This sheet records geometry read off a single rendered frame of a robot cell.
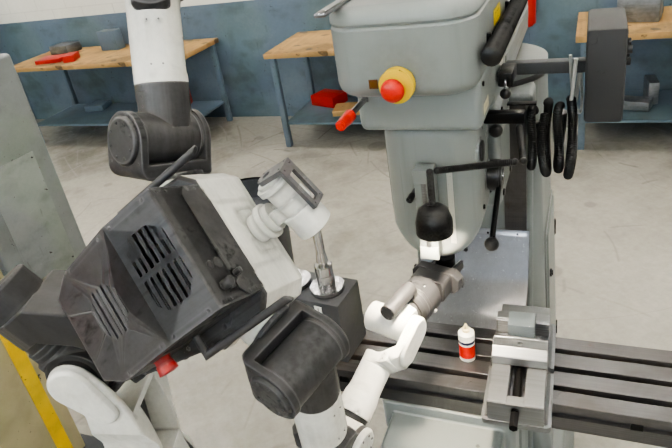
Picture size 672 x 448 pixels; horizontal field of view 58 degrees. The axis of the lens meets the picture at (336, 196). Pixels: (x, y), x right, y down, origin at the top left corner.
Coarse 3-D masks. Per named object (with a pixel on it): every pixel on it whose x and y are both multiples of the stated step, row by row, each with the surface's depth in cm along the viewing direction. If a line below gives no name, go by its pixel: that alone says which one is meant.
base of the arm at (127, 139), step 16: (128, 112) 96; (192, 112) 106; (112, 128) 98; (128, 128) 96; (144, 128) 96; (208, 128) 105; (112, 144) 99; (128, 144) 96; (144, 144) 95; (208, 144) 106; (112, 160) 101; (128, 160) 97; (144, 160) 96; (192, 160) 104; (208, 160) 106; (128, 176) 100; (144, 176) 96
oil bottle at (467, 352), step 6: (462, 330) 150; (468, 330) 150; (462, 336) 150; (468, 336) 149; (474, 336) 151; (462, 342) 151; (468, 342) 150; (474, 342) 151; (462, 348) 152; (468, 348) 151; (474, 348) 152; (462, 354) 153; (468, 354) 152; (474, 354) 153; (462, 360) 154; (468, 360) 153
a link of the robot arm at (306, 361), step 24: (288, 336) 97; (312, 336) 95; (264, 360) 94; (288, 360) 92; (312, 360) 93; (336, 360) 97; (288, 384) 90; (312, 384) 93; (336, 384) 100; (312, 408) 99
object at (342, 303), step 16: (304, 272) 164; (304, 288) 159; (336, 288) 156; (352, 288) 157; (320, 304) 153; (336, 304) 152; (352, 304) 158; (336, 320) 153; (352, 320) 159; (352, 336) 160; (352, 352) 161
